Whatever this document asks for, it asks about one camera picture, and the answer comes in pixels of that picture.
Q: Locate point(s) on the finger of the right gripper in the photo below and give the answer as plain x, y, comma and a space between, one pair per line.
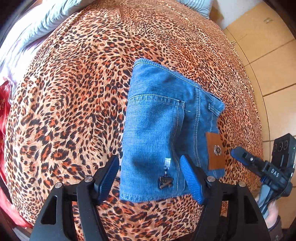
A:
250, 161

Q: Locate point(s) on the person's right hand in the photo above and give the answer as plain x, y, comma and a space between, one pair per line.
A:
272, 219

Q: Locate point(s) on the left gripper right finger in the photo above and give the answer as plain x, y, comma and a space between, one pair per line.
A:
244, 219

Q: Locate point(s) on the red patterned cloth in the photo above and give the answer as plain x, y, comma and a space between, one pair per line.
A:
6, 203

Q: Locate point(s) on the wooden wardrobe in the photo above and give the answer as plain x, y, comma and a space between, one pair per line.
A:
267, 48

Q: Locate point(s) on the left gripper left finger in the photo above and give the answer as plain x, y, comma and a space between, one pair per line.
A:
56, 221

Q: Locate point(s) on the white lilac bed sheet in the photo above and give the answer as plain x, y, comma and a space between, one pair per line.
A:
15, 64

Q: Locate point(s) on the grey blue pillow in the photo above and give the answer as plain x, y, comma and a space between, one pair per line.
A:
36, 23

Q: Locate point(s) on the blue denim jeans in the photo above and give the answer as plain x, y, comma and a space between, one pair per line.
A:
167, 116

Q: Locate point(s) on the light blue striped pillow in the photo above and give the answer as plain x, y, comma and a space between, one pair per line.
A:
203, 7

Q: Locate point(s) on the leopard print bedspread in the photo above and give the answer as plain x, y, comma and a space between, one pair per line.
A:
68, 115

